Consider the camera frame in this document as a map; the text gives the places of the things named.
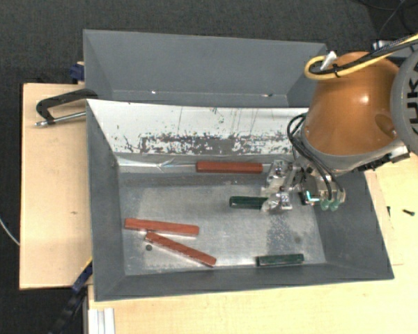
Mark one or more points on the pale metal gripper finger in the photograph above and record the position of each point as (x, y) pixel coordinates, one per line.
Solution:
(282, 202)
(277, 176)

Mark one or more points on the dark green flat block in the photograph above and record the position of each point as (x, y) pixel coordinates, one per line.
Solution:
(280, 260)
(247, 202)

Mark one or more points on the red-brown flat block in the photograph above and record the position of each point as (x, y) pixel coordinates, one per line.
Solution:
(229, 167)
(181, 250)
(160, 226)

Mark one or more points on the grey metal bin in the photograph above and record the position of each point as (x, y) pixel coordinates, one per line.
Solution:
(209, 200)

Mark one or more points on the small black screw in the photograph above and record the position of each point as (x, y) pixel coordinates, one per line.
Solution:
(409, 213)

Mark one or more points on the pale wood flat board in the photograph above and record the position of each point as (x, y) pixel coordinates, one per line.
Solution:
(52, 193)

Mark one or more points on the black cylinder on white bracket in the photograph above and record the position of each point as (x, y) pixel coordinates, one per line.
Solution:
(376, 163)

